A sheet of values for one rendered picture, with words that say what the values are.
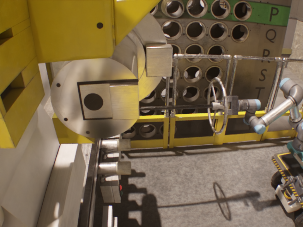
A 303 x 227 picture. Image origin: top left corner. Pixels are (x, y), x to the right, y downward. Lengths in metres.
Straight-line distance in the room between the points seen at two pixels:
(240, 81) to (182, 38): 1.03
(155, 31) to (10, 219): 0.64
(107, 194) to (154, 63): 0.77
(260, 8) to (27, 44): 2.88
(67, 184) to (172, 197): 1.54
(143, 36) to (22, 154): 0.48
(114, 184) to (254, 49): 2.54
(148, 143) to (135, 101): 1.97
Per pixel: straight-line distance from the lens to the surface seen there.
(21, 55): 0.42
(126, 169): 1.12
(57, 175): 0.68
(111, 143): 1.25
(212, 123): 1.74
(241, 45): 3.11
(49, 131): 0.73
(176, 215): 2.00
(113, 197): 1.28
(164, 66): 0.75
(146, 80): 0.80
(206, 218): 2.01
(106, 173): 1.14
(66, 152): 0.74
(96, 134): 0.58
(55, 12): 0.45
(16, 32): 0.41
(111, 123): 0.56
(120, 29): 0.45
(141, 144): 2.46
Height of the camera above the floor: 1.69
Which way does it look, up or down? 34 degrees down
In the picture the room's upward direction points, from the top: straight up
